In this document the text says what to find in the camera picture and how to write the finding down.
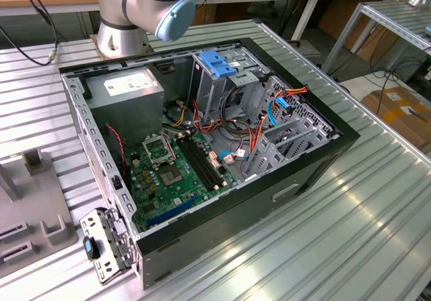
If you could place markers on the blue expansion slot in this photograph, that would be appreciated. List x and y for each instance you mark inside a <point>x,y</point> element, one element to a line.
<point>173,211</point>

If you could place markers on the metal card retention bracket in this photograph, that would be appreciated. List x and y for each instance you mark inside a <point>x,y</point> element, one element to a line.
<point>92,222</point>

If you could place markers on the grey power supply unit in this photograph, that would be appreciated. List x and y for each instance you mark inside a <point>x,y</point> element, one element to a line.
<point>128,112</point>

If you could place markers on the metal optical drive cage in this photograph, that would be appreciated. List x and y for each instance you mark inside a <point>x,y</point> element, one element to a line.
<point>208,92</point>

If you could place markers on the black open PC case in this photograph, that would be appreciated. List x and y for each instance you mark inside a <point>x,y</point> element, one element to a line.
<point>235,220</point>

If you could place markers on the cardboard box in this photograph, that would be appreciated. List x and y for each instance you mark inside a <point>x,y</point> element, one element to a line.
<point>397,112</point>

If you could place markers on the metal slat side table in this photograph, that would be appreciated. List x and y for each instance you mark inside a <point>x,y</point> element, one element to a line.
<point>397,19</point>

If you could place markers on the black case fan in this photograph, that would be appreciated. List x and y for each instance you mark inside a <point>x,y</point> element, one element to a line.
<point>114,146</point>

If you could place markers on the blue drive cage latch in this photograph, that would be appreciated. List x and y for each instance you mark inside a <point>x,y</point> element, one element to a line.
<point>215,63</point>

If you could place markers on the CPU socket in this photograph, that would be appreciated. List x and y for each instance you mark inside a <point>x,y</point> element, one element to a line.
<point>171,175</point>

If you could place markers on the green motherboard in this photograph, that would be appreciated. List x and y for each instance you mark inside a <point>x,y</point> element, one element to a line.
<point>188,186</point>

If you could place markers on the grey parts rack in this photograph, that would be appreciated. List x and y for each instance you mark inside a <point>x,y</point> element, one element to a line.
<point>37,196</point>

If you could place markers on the black RAM slot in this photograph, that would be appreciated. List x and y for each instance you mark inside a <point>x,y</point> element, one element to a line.
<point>208,159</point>
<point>194,166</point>
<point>204,161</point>
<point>199,164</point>

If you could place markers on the metal disk bay cage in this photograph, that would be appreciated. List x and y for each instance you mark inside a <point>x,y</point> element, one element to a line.
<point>267,161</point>

